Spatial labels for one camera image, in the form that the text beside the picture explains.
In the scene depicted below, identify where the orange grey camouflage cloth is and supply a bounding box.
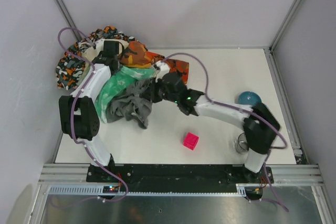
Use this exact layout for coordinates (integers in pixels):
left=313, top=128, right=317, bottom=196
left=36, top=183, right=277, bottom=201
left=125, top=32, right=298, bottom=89
left=55, top=26, right=137, bottom=90

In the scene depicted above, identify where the cream white cloth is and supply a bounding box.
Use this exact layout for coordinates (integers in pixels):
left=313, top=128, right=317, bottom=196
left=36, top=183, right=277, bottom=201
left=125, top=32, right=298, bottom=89
left=77, top=39, right=129, bottom=86

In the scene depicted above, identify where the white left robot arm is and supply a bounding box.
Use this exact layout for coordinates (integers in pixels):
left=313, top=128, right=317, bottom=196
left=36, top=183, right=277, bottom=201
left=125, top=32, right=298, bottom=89
left=59, top=39, right=124, bottom=169

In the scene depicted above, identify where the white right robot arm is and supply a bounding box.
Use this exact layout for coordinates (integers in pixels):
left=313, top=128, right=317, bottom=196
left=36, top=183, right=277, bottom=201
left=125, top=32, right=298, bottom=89
left=149, top=72, right=280, bottom=175

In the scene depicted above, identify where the red orange camouflage cloth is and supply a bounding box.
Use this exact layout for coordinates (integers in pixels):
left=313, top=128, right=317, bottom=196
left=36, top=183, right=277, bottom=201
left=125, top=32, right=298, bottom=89
left=118, top=41, right=189, bottom=84

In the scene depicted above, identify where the green tie-dye cloth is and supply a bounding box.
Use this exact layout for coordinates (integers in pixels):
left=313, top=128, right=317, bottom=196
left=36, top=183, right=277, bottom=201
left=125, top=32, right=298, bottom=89
left=94, top=66, right=155, bottom=123

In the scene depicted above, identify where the pink cube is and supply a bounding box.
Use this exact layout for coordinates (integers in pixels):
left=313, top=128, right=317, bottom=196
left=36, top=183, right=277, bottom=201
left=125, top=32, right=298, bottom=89
left=183, top=132, right=199, bottom=150

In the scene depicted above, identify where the blue ceramic bowl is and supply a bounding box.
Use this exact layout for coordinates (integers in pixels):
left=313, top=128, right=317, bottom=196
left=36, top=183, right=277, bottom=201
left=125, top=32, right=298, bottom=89
left=237, top=91, right=262, bottom=106

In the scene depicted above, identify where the clear glass cup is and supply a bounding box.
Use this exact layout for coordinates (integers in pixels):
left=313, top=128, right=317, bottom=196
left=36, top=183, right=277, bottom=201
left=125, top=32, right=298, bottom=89
left=235, top=133, right=249, bottom=154

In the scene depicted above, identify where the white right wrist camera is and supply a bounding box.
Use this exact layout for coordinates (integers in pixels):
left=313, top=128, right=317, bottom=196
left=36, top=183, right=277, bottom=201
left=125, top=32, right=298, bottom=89
left=153, top=61, right=170, bottom=82

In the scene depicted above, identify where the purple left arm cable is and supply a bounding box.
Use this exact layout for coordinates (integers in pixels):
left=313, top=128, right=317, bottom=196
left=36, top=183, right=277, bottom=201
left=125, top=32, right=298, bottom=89
left=57, top=27, right=113, bottom=172

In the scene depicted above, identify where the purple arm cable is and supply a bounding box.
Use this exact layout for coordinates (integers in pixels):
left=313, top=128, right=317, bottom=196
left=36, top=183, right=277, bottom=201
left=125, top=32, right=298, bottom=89
left=57, top=27, right=113, bottom=172
left=157, top=52, right=289, bottom=213

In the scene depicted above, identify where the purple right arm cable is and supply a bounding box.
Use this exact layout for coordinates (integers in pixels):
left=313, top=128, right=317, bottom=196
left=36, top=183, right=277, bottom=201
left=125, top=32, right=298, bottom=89
left=157, top=52, right=289, bottom=213

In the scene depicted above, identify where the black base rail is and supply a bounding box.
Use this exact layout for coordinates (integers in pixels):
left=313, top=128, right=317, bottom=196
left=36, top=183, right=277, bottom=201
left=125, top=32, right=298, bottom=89
left=86, top=163, right=274, bottom=194

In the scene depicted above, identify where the grey slotted cable duct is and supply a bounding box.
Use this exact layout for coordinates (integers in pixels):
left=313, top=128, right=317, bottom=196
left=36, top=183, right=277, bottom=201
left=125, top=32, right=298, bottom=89
left=48, top=185, right=246, bottom=197

